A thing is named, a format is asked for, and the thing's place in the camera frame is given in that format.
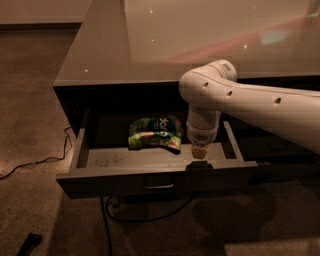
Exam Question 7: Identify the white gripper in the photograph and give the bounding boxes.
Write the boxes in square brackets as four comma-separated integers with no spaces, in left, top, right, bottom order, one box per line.
[187,123,217,159]

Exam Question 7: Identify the drawer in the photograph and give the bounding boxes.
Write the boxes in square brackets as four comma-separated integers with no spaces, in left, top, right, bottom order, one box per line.
[223,114,318,162]
[249,157,320,185]
[56,109,257,199]

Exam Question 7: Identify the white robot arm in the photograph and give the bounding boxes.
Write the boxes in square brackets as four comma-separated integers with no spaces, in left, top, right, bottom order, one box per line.
[179,60,320,153]

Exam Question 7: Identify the dark drawer cabinet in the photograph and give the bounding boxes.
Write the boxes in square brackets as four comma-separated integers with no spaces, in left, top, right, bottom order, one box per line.
[54,0,320,129]

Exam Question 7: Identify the green snack bag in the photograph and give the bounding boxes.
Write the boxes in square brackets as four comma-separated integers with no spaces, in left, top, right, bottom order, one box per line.
[128,116,184,154]

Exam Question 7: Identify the black object on floor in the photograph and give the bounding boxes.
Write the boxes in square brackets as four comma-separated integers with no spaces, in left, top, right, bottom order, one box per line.
[16,233,42,256]

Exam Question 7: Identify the black cable loop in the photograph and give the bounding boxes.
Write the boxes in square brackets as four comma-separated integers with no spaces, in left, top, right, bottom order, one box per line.
[99,194,196,256]

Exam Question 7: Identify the thin cable on floor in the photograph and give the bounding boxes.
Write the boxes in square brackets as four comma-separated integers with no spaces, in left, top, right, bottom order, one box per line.
[0,125,75,181]

